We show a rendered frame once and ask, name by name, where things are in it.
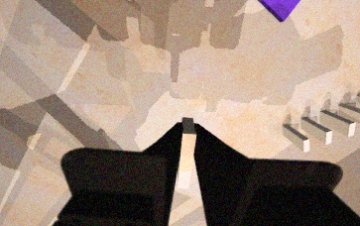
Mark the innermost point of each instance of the purple rectangular block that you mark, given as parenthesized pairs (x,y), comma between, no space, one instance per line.
(280,9)

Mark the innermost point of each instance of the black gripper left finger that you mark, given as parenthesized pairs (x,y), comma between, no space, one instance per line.
(150,172)

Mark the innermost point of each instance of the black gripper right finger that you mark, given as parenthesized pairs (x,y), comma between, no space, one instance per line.
(228,180)

